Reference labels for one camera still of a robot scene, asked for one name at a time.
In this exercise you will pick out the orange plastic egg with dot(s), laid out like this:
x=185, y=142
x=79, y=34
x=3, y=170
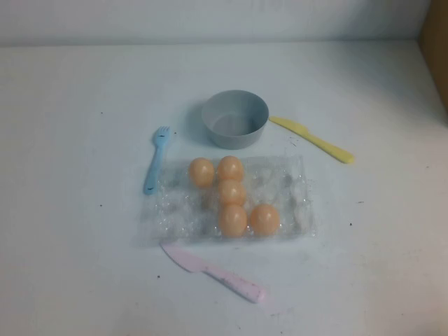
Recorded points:
x=265, y=220
x=231, y=192
x=201, y=172
x=232, y=220
x=230, y=168

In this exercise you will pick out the grey-blue round bowl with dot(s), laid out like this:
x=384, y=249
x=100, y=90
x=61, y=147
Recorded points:
x=231, y=140

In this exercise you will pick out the brown cardboard box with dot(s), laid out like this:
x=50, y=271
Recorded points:
x=437, y=52

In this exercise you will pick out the clear plastic egg tray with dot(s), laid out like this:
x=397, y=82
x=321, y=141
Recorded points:
x=294, y=196

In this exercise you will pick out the light blue plastic fork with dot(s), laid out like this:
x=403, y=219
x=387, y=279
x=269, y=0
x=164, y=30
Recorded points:
x=154, y=168

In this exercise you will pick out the pink plastic knife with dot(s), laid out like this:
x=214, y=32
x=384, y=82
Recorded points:
x=224, y=276

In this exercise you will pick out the yellow plastic knife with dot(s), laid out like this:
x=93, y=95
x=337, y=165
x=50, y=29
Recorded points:
x=315, y=138

